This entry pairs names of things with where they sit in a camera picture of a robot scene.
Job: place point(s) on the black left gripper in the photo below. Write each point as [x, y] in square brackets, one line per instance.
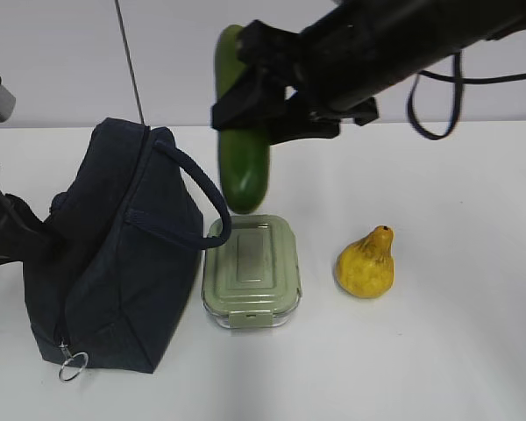
[26, 238]

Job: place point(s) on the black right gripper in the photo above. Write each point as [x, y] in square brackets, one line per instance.
[276, 90]

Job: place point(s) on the green cucumber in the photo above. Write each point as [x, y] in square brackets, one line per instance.
[243, 154]

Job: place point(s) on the navy blue lunch bag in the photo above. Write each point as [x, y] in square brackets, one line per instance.
[136, 220]

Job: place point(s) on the green lid glass lunch box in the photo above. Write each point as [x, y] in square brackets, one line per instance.
[253, 280]

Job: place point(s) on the yellow pear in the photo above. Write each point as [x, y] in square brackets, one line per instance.
[366, 267]

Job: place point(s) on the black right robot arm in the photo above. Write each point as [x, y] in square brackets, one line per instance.
[362, 48]

